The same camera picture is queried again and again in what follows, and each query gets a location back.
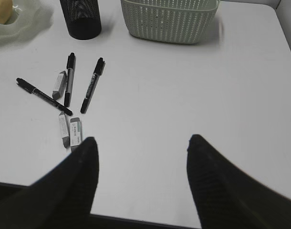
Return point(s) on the grey white eraser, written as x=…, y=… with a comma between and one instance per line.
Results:
x=59, y=86
x=76, y=133
x=64, y=129

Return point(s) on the black marker pen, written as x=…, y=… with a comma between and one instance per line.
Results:
x=70, y=76
x=33, y=90
x=99, y=68

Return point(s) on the yellow mango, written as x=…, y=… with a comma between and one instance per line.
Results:
x=5, y=10

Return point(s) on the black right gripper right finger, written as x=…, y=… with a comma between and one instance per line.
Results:
x=226, y=197

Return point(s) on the pale green plastic basket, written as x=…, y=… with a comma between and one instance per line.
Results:
x=171, y=21

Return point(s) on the translucent green wavy plate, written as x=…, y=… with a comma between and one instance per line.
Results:
x=28, y=19

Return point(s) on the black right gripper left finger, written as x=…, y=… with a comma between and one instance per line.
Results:
x=62, y=199

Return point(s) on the black mesh pen holder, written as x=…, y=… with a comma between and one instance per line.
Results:
x=82, y=18

